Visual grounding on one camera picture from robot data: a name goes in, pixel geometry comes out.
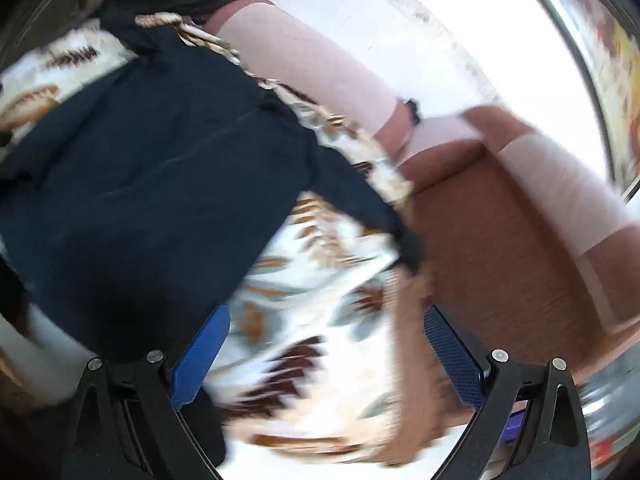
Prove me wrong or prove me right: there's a navy blue garment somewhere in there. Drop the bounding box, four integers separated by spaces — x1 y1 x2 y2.
0 25 426 468

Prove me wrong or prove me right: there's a colourful printed panel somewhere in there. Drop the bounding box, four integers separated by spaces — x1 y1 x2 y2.
580 0 640 201

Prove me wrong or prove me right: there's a white cloth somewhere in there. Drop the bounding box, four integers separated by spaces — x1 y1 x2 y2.
0 305 96 401

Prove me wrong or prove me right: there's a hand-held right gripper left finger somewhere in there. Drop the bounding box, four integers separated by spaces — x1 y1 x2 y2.
60 305 232 480

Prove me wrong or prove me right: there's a small pink quilted cushion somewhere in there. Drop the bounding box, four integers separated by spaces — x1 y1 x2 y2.
395 115 486 166

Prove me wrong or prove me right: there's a leaf print fleece blanket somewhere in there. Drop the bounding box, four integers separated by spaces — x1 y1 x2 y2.
0 12 436 466

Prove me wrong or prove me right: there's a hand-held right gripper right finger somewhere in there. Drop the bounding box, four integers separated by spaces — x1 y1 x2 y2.
423 303 594 480

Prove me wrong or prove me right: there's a pink armrest cover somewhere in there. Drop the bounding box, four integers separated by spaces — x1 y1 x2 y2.
495 130 640 256

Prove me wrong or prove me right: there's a large pink quilted cushion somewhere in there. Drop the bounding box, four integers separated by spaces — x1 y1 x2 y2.
215 0 416 146

